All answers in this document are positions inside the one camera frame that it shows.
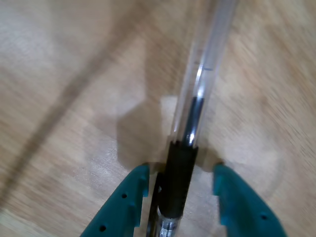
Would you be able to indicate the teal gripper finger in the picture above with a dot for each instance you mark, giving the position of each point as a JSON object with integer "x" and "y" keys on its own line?
{"x": 247, "y": 212}
{"x": 116, "y": 212}

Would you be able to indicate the clear capped black pen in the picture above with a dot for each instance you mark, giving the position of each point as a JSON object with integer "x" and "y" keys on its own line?
{"x": 180, "y": 177}

